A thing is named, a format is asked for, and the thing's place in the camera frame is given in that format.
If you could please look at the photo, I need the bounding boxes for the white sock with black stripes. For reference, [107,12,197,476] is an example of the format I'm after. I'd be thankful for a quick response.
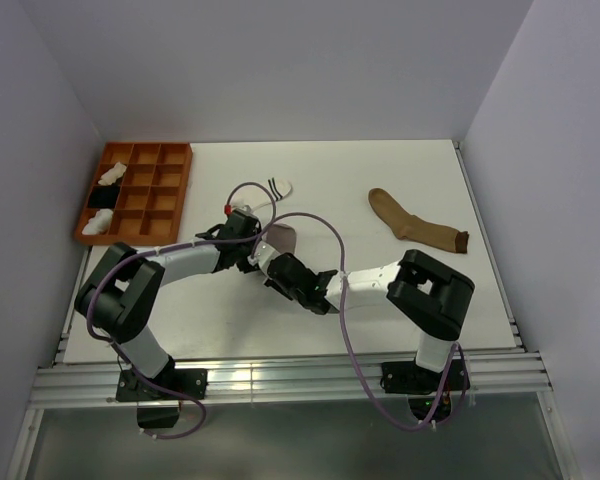
[229,177,293,212]

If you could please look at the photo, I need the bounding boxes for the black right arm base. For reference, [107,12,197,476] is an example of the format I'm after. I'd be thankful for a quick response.
[380,360,471,422]

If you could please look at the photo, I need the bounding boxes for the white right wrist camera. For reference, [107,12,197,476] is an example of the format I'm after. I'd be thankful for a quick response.
[247,241,280,274]

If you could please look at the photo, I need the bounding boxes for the grey sock with red cuff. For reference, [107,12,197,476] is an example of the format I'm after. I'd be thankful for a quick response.
[265,224,297,254]

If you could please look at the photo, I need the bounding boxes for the black rolled sock in tray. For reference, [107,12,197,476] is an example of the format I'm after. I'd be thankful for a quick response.
[87,185,120,210]

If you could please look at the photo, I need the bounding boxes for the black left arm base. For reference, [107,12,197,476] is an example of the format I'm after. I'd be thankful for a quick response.
[115,368,208,432]

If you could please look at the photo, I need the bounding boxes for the orange wooden compartment tray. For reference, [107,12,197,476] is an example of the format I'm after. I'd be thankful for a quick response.
[74,142,193,246]

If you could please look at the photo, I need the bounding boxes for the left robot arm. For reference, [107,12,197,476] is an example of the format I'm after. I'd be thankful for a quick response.
[74,210,261,399]

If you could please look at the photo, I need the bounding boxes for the aluminium frame rail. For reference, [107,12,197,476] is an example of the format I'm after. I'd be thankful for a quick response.
[28,351,552,410]

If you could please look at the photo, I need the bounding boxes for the white rolled sock in tray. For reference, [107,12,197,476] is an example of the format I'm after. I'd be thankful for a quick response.
[81,209,114,236]

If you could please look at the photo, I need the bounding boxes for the tan brown long sock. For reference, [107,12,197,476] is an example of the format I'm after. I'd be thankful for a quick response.
[367,188,470,254]

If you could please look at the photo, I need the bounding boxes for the cream rolled sock in tray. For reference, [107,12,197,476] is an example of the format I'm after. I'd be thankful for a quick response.
[97,162,127,186]

